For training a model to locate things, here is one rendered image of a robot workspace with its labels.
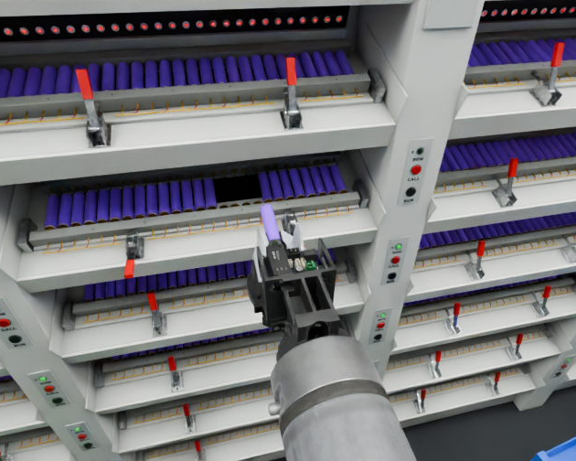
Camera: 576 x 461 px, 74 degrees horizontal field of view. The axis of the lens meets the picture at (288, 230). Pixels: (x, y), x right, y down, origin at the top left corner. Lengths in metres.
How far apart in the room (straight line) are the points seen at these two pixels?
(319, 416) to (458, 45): 0.51
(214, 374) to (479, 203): 0.69
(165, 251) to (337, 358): 0.43
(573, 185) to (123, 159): 0.87
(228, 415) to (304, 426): 0.85
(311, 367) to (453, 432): 1.33
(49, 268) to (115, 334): 0.20
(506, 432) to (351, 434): 1.43
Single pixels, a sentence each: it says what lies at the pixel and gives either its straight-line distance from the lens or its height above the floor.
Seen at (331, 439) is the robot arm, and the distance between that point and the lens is 0.29.
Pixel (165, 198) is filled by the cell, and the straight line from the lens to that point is 0.72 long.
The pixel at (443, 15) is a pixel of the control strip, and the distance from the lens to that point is 0.61.
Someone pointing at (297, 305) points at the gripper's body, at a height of 1.10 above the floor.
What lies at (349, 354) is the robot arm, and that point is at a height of 1.11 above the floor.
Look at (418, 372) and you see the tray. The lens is 1.26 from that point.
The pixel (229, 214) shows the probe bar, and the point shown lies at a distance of 0.67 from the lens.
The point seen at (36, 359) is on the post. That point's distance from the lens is 0.87.
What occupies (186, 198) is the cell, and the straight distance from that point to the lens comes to 0.71.
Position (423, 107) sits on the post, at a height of 1.17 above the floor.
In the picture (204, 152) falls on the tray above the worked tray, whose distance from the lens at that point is 0.57.
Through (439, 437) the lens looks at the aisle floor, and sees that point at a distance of 1.60.
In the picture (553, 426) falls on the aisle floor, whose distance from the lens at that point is 1.79.
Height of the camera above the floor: 1.37
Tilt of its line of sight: 37 degrees down
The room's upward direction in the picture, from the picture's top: straight up
